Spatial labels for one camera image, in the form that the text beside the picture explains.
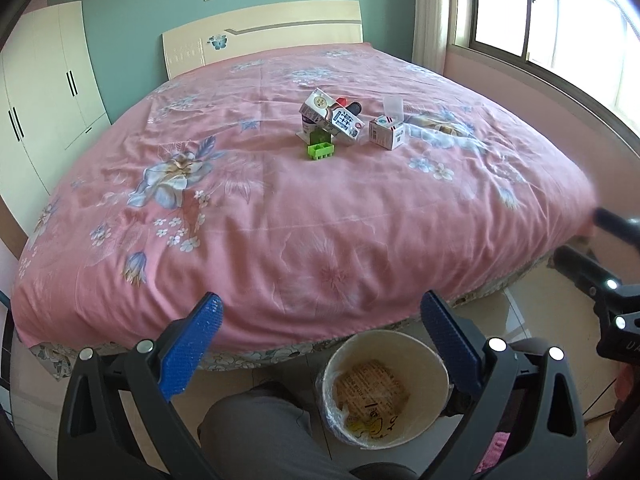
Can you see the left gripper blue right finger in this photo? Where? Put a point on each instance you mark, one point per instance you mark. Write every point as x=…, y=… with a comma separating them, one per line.
x=463, y=359

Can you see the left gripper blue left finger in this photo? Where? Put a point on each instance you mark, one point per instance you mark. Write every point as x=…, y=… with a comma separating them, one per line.
x=184, y=343

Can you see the green plastic block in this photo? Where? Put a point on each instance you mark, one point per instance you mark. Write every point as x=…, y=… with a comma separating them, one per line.
x=320, y=145

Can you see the small white medicine box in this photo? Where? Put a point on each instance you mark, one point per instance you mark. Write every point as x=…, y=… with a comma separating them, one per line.
x=387, y=132

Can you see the white milk carton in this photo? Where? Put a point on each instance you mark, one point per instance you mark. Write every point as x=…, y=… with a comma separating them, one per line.
x=342, y=125

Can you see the clear plastic cup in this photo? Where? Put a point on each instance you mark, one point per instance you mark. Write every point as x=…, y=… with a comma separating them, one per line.
x=393, y=107

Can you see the white trash bin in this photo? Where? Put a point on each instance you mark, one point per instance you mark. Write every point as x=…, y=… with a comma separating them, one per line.
x=418, y=366

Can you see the brown paper bag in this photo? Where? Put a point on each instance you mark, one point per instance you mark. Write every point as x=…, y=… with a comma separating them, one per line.
x=370, y=399

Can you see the grey trouser leg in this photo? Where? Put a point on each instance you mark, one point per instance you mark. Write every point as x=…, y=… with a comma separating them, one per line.
x=265, y=433

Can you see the pink floral bed sheet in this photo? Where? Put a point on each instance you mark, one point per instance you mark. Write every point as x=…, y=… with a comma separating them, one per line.
x=205, y=185

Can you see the cream wardrobe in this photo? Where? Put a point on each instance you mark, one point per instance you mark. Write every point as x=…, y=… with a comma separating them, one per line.
x=51, y=107

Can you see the cream wooden headboard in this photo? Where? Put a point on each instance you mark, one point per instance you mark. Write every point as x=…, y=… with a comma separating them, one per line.
x=260, y=28

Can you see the cream curtain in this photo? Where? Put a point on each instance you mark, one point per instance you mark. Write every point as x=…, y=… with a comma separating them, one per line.
x=430, y=34

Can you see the window with frame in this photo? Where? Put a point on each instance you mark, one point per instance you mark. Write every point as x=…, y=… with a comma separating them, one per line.
x=587, y=49

